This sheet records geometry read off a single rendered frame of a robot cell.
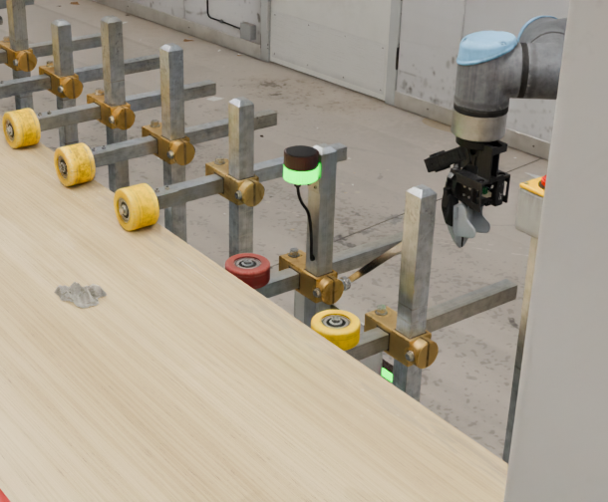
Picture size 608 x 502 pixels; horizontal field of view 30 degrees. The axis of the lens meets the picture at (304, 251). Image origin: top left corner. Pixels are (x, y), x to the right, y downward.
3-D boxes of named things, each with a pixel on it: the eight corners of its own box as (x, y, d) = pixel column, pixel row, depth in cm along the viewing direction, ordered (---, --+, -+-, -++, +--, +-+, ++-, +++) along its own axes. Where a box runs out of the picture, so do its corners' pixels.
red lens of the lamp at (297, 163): (304, 154, 200) (304, 142, 199) (325, 165, 195) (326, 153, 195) (276, 161, 196) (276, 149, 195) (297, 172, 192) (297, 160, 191)
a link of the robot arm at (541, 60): (589, 33, 190) (514, 30, 190) (604, 53, 179) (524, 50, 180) (581, 87, 194) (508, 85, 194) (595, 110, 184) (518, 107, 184)
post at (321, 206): (316, 374, 221) (325, 140, 200) (327, 381, 219) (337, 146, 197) (301, 379, 219) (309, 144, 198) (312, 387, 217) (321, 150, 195)
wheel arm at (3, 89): (155, 65, 296) (155, 51, 295) (162, 69, 294) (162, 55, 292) (-30, 99, 269) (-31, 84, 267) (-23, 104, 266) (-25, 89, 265)
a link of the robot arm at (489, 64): (525, 44, 179) (461, 42, 179) (516, 120, 185) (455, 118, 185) (517, 28, 188) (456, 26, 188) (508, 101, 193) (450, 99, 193)
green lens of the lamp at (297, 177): (304, 167, 201) (304, 156, 200) (325, 179, 197) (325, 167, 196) (276, 175, 198) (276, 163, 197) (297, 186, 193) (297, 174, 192)
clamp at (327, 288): (299, 272, 218) (300, 248, 216) (344, 301, 209) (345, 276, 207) (275, 280, 215) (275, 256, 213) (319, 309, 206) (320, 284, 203)
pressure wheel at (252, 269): (252, 302, 212) (253, 246, 207) (278, 320, 207) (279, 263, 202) (216, 314, 208) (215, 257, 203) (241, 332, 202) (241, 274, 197)
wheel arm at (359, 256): (411, 244, 230) (413, 225, 228) (423, 251, 228) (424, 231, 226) (230, 304, 206) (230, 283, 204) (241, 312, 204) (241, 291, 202)
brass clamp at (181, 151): (164, 142, 249) (163, 121, 247) (197, 162, 240) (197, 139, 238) (140, 148, 246) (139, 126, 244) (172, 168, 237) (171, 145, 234)
